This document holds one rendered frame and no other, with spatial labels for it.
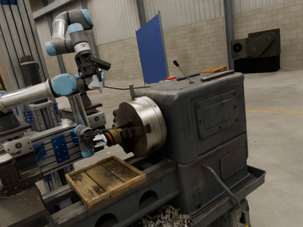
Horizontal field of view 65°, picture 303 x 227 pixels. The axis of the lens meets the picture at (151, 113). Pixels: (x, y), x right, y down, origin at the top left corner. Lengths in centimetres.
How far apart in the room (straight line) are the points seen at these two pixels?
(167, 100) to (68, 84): 53
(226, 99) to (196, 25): 1096
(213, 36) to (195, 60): 146
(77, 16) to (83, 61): 54
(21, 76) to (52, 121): 36
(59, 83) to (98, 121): 46
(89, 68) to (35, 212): 66
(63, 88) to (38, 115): 47
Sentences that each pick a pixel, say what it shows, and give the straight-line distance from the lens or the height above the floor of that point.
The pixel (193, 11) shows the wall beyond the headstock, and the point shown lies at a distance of 1246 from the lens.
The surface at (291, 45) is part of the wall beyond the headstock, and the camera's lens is 1095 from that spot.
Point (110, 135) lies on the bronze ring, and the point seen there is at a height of 110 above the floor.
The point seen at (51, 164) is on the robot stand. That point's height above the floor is 86.
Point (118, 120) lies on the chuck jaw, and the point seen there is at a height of 115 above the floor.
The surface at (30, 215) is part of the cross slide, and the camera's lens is 104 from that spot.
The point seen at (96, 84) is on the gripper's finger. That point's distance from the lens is 120.
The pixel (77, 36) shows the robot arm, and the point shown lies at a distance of 127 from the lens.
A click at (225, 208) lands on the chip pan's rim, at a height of 54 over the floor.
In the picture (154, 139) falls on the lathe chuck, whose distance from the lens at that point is 120.
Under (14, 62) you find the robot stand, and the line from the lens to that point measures 183.
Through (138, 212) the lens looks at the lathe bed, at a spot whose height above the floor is 71.
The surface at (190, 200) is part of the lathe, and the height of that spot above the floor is 64.
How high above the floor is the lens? 147
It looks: 15 degrees down
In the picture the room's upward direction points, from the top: 10 degrees counter-clockwise
